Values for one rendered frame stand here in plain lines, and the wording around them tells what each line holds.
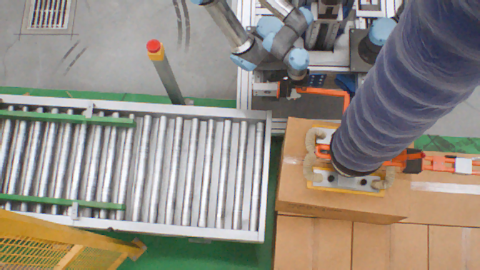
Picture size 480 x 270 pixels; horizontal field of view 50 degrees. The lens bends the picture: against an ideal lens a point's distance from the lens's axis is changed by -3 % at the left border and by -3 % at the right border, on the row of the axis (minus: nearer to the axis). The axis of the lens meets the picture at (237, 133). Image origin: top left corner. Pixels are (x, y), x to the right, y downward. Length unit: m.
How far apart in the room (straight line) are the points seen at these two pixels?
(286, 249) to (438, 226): 0.81
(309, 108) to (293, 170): 0.92
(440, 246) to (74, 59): 2.62
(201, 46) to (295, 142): 1.43
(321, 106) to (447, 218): 1.00
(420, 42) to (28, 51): 3.25
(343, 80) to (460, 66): 1.61
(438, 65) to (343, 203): 1.45
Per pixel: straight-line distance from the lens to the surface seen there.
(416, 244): 2.92
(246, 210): 2.87
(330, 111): 3.31
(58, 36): 3.95
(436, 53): 1.06
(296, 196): 2.42
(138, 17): 3.85
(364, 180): 2.32
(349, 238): 2.84
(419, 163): 2.29
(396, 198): 2.50
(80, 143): 3.03
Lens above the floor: 3.34
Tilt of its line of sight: 75 degrees down
